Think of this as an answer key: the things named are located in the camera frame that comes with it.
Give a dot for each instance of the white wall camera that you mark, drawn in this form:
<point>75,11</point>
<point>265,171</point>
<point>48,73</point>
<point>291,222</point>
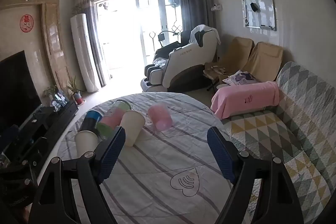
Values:
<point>216,6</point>

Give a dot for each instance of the pink plastic cup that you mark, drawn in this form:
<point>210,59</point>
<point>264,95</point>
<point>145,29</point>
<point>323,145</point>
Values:
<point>160,116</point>

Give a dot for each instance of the white paper cup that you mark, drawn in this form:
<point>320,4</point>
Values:
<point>84,141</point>

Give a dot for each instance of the purple printed cushion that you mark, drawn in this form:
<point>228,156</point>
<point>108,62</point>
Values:
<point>242,78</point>

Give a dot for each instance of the black television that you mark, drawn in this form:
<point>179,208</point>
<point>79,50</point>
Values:
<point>18,87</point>

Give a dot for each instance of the pink blanket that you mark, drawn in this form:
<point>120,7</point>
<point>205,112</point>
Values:
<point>244,98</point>

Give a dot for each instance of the glass snow globe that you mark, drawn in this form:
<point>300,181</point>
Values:
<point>56,104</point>

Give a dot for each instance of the potted plant in red pot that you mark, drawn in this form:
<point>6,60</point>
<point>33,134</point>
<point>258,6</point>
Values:
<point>77,96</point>

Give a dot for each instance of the triangle patterned sofa quilt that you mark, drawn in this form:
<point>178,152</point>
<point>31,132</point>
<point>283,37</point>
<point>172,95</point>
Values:
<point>296,113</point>

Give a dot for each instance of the black and blue cup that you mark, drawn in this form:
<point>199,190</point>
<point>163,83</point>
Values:
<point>92,119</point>

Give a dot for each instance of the small cluttered stool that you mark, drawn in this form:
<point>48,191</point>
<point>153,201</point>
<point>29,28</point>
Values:
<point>214,71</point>

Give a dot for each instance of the black whiteboard eraser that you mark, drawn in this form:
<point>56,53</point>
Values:
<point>255,7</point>

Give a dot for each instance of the white massage chair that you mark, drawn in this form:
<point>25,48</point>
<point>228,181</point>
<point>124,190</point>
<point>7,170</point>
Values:
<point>181,64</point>

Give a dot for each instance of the grey striped quilt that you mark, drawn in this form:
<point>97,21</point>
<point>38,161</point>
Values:
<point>162,161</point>

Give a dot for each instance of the white standing air conditioner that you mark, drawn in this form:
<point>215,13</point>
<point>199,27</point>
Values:
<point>84,53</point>

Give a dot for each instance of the beige sofa back cushion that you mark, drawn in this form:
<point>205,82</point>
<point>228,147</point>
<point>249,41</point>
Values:
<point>236,53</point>
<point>265,61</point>

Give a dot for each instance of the wall whiteboard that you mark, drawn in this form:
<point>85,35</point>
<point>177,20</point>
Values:
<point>263,16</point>

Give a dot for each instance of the tabletop photo frame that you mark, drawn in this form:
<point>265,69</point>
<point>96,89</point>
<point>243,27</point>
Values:
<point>62,98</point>

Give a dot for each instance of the white cloth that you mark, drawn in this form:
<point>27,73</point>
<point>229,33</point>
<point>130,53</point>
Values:
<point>207,31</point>

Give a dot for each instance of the black television cabinet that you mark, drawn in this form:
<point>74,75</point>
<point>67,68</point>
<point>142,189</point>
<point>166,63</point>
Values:
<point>60,116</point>

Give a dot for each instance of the tablet on stand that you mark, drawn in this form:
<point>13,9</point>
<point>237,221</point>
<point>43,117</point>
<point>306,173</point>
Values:
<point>162,37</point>

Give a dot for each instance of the green and pink cup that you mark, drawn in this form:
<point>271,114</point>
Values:
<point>113,119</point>

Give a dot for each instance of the red round wall decoration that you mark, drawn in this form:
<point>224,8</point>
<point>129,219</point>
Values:
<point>27,23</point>

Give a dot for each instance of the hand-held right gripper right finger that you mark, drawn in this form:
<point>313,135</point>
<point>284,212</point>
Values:
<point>221,157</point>

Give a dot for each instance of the small green potted plant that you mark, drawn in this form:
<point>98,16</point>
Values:
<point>50,91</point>

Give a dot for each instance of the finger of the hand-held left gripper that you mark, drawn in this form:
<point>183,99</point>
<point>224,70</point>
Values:
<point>8,136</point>

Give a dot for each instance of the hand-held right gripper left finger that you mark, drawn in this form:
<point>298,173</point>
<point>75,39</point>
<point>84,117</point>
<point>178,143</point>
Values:
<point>112,155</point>

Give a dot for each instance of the cream paper cup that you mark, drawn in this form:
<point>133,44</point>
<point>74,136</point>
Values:
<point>132,127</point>

